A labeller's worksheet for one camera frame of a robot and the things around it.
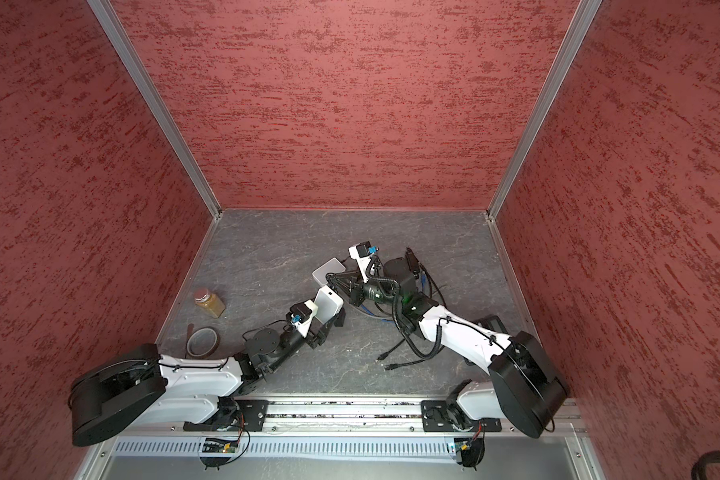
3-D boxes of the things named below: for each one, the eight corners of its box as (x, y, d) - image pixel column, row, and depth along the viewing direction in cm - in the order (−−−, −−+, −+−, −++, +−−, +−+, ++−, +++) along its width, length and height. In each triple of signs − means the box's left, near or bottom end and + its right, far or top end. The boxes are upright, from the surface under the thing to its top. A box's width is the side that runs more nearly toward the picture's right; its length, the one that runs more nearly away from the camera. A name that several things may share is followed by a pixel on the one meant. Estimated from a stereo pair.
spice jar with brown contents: (208, 318, 94) (190, 301, 84) (212, 306, 96) (196, 288, 87) (223, 318, 94) (207, 301, 84) (227, 306, 96) (212, 288, 87)
